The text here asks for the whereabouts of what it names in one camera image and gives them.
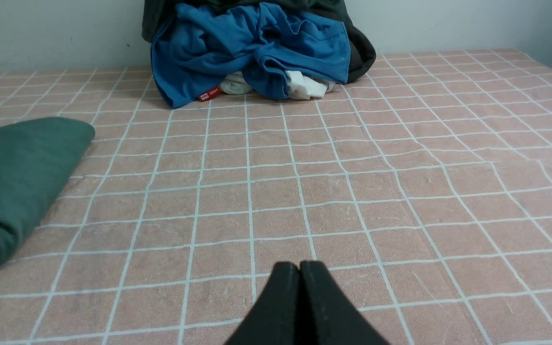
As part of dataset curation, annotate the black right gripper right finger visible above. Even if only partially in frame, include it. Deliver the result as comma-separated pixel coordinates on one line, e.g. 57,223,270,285
300,261,389,345

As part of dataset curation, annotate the blue crumpled garment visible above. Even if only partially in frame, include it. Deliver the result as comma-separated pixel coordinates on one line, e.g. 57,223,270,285
150,2,351,108

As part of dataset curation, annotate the green long-sleeved shirt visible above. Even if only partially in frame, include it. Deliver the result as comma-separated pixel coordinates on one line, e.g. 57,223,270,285
0,116,95,267

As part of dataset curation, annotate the dark grey crumpled garment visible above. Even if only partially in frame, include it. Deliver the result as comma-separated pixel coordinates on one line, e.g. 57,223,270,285
142,0,377,83

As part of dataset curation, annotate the pink checked tablecloth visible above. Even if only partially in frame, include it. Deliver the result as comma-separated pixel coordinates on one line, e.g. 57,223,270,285
0,50,552,345

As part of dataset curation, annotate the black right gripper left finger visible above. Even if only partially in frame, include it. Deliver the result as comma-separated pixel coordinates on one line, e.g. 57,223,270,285
225,262,300,345

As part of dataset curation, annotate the white crumpled garment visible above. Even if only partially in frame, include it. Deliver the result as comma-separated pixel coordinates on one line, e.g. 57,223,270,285
218,70,336,100

